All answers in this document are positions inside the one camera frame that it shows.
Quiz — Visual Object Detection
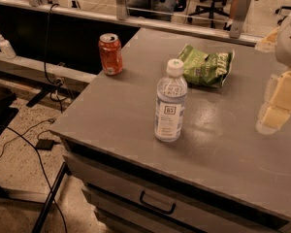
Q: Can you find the black hanging cable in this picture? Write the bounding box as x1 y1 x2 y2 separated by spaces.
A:
43 3 76 114

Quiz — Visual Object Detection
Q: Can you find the black table leg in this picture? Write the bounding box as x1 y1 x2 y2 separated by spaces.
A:
32 162 68 233

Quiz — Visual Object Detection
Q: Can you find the seated person leg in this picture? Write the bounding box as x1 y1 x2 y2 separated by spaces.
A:
223 0 265 31

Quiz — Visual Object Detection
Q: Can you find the black power adapter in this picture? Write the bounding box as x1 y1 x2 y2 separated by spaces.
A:
35 139 58 150

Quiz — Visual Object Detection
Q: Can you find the orange soda can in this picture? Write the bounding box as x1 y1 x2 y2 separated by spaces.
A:
98 33 123 76

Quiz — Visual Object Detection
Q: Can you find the green jalapeno chip bag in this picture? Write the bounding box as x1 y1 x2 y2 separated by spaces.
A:
178 44 235 88

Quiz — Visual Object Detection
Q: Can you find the clear plastic water bottle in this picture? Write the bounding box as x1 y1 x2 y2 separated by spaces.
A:
154 59 187 142

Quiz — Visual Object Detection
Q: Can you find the grey cabinet drawer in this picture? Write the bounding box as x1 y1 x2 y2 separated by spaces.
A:
64 141 291 233

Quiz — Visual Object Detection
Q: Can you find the black drawer handle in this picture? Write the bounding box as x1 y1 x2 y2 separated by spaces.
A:
139 190 177 215

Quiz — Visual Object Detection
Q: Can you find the black floor cable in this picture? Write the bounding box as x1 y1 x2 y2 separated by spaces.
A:
0 117 69 233

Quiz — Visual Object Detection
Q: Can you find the white sanitizer pump bottle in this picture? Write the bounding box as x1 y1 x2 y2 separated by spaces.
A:
0 34 16 59

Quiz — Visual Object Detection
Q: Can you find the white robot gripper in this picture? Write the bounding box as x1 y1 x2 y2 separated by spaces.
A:
255 13 291 135

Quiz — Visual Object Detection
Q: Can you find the metal railing frame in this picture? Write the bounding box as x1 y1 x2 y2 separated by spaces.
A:
0 0 261 46

